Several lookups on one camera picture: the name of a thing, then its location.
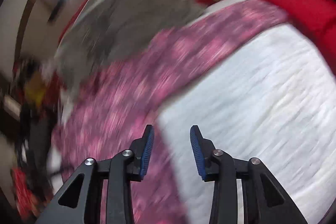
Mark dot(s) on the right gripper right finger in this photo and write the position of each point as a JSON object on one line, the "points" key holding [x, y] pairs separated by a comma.
{"points": [[264, 198]]}

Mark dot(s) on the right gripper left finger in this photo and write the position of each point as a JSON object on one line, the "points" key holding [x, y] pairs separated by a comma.
{"points": [[79, 199]]}

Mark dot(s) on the pink floral fleece garment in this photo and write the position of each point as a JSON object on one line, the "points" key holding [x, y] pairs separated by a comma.
{"points": [[116, 103]]}

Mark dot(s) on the white quilted mattress cover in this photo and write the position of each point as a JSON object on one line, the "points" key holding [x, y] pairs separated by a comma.
{"points": [[257, 87]]}

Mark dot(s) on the grey floral pillow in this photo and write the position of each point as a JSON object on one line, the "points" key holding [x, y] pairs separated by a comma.
{"points": [[112, 30]]}

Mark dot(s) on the red blanket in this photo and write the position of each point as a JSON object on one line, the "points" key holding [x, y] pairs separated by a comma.
{"points": [[316, 20]]}

